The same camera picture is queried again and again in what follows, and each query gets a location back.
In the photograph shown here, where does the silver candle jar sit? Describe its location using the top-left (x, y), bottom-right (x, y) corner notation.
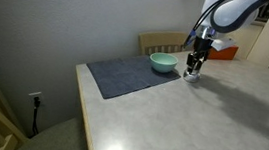
top-left (182, 69), bottom-right (202, 85)

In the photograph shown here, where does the mint green bowl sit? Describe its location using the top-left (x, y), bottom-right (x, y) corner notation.
top-left (148, 51), bottom-right (180, 75)

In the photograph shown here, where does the dark grey cloth placemat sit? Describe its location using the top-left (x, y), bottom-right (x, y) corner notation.
top-left (82, 48), bottom-right (183, 108)

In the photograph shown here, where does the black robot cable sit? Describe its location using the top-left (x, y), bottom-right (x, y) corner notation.
top-left (183, 0), bottom-right (239, 53)

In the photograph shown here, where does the black plug and cord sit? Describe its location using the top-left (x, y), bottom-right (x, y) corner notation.
top-left (29, 96), bottom-right (44, 137)

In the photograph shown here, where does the orange cardboard box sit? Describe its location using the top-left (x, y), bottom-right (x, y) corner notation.
top-left (206, 42), bottom-right (240, 64)

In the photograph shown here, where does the white wall power outlet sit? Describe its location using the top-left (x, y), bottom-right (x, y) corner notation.
top-left (27, 90), bottom-right (44, 107)

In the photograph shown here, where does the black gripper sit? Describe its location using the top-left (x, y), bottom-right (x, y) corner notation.
top-left (184, 33), bottom-right (215, 76)

